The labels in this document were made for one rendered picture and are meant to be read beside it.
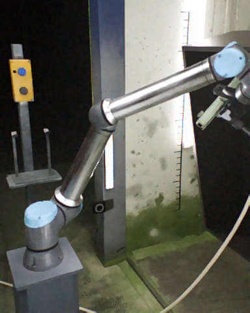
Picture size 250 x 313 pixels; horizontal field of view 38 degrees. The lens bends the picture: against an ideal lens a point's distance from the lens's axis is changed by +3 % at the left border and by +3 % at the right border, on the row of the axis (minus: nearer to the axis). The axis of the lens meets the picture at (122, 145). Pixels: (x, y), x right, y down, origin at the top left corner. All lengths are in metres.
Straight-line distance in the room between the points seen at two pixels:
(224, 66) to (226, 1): 1.65
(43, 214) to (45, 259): 0.22
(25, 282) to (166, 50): 1.71
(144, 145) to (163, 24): 0.84
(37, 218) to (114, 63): 1.18
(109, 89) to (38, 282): 1.28
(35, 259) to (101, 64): 1.26
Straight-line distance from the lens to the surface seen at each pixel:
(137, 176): 2.68
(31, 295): 1.81
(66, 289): 1.85
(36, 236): 1.75
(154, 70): 2.56
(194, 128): 2.19
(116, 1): 2.43
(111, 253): 2.86
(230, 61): 1.26
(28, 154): 2.57
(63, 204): 1.82
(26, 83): 2.41
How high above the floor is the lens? 1.67
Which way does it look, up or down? 16 degrees down
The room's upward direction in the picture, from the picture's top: straight up
